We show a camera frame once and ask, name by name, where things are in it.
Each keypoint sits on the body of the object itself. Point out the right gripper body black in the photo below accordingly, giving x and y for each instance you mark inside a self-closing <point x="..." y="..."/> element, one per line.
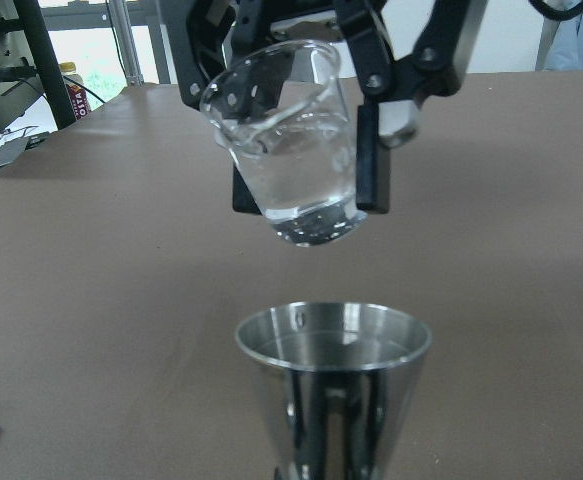
<point x="436" y="66"/>

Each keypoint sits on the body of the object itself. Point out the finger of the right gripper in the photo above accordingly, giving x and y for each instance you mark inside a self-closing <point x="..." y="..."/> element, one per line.
<point x="383" y="122"/>
<point x="255" y="75"/>

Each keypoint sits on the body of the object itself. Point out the small clear glass beaker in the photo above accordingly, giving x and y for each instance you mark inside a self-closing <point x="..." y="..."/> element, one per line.
<point x="309" y="184"/>

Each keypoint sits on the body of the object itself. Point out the steel jigger measuring cup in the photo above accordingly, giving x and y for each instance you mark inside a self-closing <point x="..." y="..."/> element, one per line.
<point x="334" y="381"/>

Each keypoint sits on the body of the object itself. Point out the black monitor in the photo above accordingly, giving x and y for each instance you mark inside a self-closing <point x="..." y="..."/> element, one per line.
<point x="29" y="69"/>

